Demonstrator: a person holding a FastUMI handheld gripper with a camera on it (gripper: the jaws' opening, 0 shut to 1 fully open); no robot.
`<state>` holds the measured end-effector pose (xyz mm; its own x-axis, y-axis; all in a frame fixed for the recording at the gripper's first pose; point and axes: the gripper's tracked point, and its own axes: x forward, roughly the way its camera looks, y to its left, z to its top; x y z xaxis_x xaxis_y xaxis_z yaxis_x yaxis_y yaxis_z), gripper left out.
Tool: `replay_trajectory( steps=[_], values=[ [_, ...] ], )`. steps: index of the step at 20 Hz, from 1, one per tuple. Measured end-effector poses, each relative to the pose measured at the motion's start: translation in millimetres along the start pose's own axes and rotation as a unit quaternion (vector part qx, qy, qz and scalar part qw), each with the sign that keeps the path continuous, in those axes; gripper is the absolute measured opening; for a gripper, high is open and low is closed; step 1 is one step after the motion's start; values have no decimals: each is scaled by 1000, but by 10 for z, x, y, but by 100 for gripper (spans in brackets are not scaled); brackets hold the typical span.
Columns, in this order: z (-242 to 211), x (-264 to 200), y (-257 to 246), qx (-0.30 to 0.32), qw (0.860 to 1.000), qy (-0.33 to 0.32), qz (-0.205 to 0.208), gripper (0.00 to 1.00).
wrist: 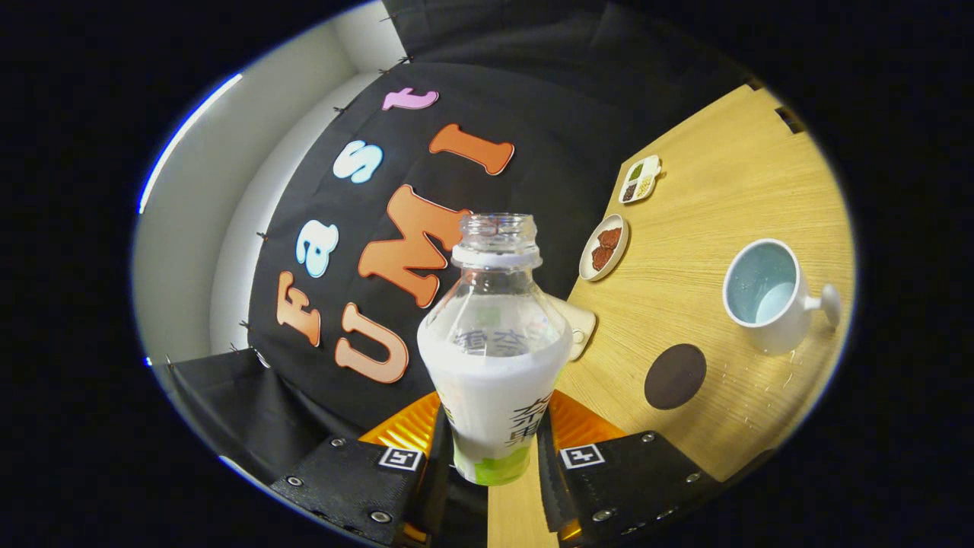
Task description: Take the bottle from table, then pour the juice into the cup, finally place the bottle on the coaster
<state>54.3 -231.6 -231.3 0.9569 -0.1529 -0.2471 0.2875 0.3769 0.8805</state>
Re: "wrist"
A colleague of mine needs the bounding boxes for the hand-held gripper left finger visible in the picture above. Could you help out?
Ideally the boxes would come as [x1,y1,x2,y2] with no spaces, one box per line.
[270,390,457,547]

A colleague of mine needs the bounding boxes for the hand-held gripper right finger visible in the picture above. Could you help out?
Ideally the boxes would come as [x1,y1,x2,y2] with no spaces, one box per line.
[536,390,724,547]

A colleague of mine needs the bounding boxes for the clear plastic juice bottle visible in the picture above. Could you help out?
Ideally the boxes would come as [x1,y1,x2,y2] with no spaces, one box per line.
[416,213,574,486]

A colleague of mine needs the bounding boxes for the dark round coaster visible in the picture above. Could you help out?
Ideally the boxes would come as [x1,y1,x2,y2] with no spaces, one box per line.
[644,343,708,411]

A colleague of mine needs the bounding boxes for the white cup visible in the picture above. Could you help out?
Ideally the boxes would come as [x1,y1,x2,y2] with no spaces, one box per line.
[721,238,842,355]

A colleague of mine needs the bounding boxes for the cream toaster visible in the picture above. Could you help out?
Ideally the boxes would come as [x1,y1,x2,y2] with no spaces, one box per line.
[548,295,597,362]

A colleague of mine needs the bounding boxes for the round plate with red food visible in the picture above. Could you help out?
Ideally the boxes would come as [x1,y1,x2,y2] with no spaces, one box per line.
[578,213,630,282]

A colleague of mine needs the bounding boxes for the divided white grain dish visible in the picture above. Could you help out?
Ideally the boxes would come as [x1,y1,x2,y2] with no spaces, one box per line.
[618,155,663,205]

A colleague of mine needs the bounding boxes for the wooden table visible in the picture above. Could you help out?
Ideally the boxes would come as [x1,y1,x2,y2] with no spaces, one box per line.
[487,84,857,548]

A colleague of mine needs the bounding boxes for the black backdrop cloth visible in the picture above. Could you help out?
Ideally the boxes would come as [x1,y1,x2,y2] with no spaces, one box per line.
[164,0,762,526]

